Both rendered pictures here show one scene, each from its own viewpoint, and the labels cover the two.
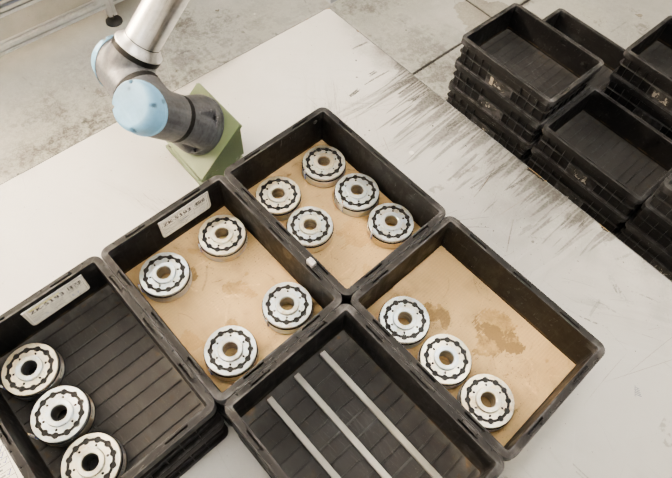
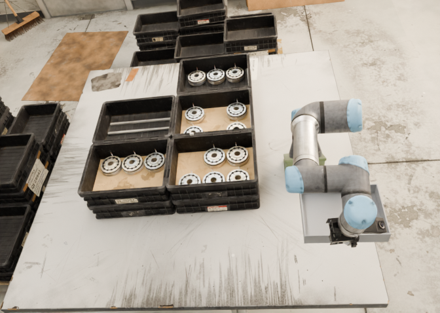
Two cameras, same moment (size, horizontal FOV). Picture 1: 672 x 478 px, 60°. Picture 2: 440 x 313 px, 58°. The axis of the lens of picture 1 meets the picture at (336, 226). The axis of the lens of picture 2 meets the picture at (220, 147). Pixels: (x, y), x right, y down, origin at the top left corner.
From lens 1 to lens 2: 1.81 m
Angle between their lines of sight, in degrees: 69
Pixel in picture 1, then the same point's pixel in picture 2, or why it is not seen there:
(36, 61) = not seen: outside the picture
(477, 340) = (128, 181)
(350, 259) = (192, 165)
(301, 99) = not seen: hidden behind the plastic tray
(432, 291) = (155, 181)
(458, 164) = (207, 272)
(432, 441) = not seen: hidden behind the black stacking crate
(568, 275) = (116, 264)
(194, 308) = (219, 115)
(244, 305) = (207, 128)
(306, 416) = (160, 124)
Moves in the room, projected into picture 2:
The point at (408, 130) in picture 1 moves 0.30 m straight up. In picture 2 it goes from (247, 265) to (241, 231)
